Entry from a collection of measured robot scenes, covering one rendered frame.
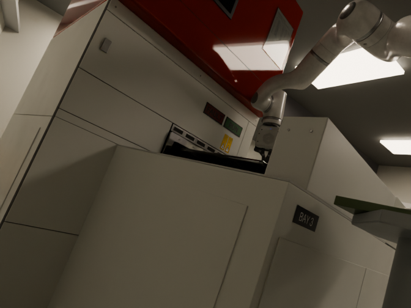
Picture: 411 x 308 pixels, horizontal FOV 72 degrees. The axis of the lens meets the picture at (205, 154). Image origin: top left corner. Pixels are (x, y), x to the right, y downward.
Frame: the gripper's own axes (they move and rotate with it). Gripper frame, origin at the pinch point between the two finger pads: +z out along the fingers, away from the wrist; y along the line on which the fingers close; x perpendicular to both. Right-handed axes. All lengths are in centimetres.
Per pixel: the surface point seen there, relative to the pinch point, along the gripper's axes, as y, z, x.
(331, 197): 18, 18, -56
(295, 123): 9, 6, -62
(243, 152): -11.3, -5.8, 12.3
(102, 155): -46, 15, -41
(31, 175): -56, 26, -54
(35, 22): -467, -246, 235
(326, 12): 25, -214, 164
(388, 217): 23, 22, -70
